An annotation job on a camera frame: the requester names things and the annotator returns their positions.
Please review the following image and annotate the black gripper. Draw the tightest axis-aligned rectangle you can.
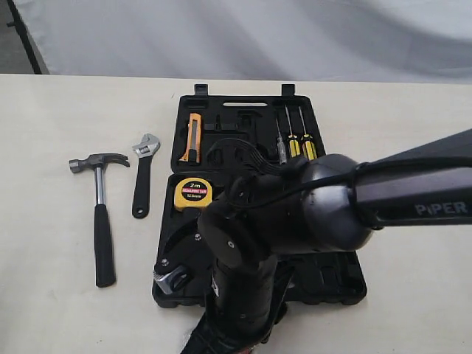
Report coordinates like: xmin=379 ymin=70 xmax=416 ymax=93
xmin=182 ymin=237 xmax=287 ymax=353

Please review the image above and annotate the claw hammer black grip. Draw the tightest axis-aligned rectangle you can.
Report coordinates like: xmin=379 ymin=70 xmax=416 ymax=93
xmin=69 ymin=153 xmax=130 ymax=288

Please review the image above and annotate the black plastic tool case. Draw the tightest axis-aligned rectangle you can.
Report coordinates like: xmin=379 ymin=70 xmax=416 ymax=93
xmin=151 ymin=83 xmax=368 ymax=309

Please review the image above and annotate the adjustable wrench black handle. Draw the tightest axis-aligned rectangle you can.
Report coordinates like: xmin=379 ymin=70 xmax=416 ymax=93
xmin=132 ymin=133 xmax=161 ymax=219

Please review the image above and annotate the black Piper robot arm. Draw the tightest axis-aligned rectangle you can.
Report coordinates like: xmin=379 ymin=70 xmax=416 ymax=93
xmin=184 ymin=131 xmax=471 ymax=353

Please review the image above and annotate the yellow tape measure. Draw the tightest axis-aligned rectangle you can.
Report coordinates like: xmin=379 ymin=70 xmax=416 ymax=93
xmin=173 ymin=177 xmax=213 ymax=212

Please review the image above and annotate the clear voltage tester screwdriver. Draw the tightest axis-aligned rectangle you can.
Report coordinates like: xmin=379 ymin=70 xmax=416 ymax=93
xmin=275 ymin=119 xmax=287 ymax=164

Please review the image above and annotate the orange utility knife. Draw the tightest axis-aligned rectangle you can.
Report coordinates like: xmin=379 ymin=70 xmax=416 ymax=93
xmin=179 ymin=113 xmax=202 ymax=164

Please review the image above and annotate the left yellow black screwdriver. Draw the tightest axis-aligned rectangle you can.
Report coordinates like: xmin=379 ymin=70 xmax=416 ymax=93
xmin=284 ymin=105 xmax=301 ymax=158

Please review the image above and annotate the yellow black screwdriver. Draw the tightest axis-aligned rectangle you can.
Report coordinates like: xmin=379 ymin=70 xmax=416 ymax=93
xmin=298 ymin=106 xmax=317 ymax=160
xmin=284 ymin=105 xmax=301 ymax=158

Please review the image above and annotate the right yellow black screwdriver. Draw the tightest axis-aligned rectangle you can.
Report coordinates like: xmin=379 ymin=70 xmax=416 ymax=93
xmin=298 ymin=106 xmax=317 ymax=160

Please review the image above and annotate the black stand pole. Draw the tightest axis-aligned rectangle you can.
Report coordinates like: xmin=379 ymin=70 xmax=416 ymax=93
xmin=6 ymin=0 xmax=43 ymax=74

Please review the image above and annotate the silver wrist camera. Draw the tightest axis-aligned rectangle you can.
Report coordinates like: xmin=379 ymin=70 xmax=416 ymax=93
xmin=153 ymin=256 xmax=193 ymax=295

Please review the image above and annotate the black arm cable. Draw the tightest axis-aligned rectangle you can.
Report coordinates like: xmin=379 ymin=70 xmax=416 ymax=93
xmin=206 ymin=138 xmax=369 ymax=215

